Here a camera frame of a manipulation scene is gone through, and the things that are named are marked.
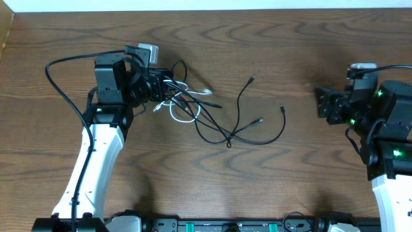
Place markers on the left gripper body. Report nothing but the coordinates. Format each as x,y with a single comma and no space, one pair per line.
165,85

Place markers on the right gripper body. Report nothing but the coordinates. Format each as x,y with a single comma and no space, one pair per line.
332,105

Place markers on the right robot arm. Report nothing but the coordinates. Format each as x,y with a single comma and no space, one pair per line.
380,114

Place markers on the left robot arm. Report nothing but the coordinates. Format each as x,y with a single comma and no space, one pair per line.
125,79

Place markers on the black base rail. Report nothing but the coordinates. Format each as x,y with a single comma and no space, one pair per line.
244,225

